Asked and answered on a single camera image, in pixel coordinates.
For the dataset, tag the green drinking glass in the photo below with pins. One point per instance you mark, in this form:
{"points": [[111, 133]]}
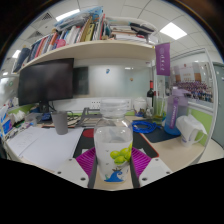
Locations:
{"points": [[159, 108]]}

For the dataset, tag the white lidded jar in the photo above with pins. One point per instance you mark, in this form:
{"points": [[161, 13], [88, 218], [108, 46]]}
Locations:
{"points": [[140, 105]]}

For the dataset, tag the black computer monitor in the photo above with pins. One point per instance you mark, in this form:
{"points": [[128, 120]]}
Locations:
{"points": [[46, 83]]}

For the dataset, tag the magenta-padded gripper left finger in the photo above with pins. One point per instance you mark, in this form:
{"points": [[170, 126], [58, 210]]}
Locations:
{"points": [[70, 171]]}

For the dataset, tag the grey ribbed cup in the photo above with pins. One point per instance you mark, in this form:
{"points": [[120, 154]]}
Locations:
{"points": [[60, 123]]}

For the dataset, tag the dark blue mouse pad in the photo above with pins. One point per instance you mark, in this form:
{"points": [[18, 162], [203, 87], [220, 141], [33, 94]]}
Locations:
{"points": [[163, 136]]}

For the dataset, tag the blank white paper sheet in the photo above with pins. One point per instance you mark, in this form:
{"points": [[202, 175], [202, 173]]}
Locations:
{"points": [[56, 150]]}

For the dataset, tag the ceiling lights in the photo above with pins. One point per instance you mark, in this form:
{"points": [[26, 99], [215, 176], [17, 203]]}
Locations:
{"points": [[172, 30]]}

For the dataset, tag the small blue sticker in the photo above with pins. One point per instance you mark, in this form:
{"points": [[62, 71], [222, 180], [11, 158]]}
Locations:
{"points": [[108, 70]]}

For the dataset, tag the large purple water jug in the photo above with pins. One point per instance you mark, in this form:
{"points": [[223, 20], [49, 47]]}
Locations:
{"points": [[176, 113]]}

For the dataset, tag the grey metal laptop stand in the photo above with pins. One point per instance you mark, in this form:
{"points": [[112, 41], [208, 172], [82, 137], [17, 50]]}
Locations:
{"points": [[87, 118]]}

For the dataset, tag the flat round red coaster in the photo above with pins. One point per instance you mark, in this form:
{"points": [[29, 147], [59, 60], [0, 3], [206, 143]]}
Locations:
{"points": [[88, 133]]}

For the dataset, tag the clear plastic drink bottle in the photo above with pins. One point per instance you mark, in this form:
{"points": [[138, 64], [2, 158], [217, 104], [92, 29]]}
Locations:
{"points": [[113, 143]]}

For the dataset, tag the grey door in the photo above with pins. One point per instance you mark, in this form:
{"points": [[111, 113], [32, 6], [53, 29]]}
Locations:
{"points": [[219, 106]]}

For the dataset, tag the printed white paper sheet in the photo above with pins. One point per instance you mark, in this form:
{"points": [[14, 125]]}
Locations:
{"points": [[23, 140]]}

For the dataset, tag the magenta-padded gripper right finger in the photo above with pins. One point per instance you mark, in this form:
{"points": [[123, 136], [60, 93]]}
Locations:
{"points": [[155, 171]]}

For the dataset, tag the purple hanging banner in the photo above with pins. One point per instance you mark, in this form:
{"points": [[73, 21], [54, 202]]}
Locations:
{"points": [[163, 60]]}

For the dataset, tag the small blue box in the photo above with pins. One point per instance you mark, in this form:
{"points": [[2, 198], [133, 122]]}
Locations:
{"points": [[46, 116]]}

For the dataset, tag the clear plastic box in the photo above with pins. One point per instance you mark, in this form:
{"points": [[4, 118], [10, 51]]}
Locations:
{"points": [[32, 118]]}

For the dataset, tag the dark wine bottle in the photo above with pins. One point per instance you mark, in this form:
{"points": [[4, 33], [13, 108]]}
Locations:
{"points": [[150, 96]]}

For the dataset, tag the white mug with tissue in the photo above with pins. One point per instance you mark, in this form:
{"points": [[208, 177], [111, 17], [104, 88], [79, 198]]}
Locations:
{"points": [[190, 131]]}

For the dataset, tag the group photo poster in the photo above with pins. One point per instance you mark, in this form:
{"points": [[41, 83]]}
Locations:
{"points": [[193, 86]]}

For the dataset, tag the black red-edged desk mat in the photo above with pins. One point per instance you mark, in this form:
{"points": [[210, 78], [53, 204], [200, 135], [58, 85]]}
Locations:
{"points": [[146, 148]]}

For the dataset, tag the white wall socket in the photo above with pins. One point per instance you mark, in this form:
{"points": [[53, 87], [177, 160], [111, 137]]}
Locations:
{"points": [[95, 104]]}

